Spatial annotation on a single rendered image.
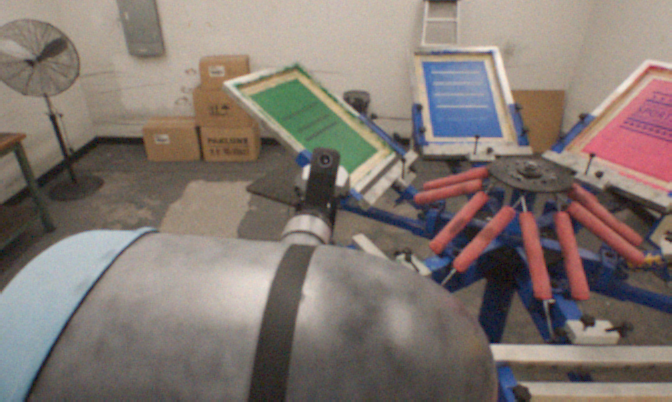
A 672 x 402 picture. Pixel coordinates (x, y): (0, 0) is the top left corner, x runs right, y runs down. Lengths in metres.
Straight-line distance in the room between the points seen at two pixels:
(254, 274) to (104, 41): 5.26
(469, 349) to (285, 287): 0.09
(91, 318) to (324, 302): 0.09
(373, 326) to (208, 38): 4.82
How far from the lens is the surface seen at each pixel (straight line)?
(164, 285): 0.19
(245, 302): 0.17
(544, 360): 1.37
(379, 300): 0.17
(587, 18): 5.43
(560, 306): 1.55
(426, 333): 0.18
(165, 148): 4.98
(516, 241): 1.77
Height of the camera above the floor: 2.02
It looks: 27 degrees down
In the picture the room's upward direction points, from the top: straight up
